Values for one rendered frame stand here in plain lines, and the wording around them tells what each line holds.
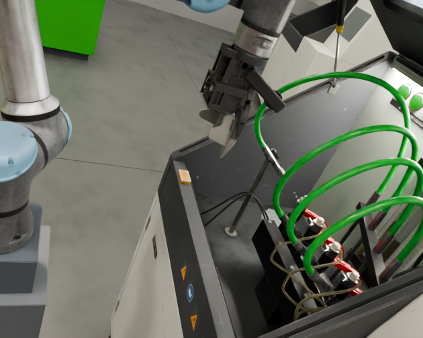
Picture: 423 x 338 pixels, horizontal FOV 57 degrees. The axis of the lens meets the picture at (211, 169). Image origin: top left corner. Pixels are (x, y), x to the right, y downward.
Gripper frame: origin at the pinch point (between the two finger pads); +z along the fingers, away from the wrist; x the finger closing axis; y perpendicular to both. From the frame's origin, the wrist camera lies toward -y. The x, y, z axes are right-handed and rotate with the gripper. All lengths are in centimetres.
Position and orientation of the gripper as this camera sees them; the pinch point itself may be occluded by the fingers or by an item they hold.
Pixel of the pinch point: (220, 143)
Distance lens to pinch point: 82.1
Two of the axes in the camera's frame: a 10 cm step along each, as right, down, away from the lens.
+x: 2.2, 6.0, -7.7
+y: -9.1, -1.6, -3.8
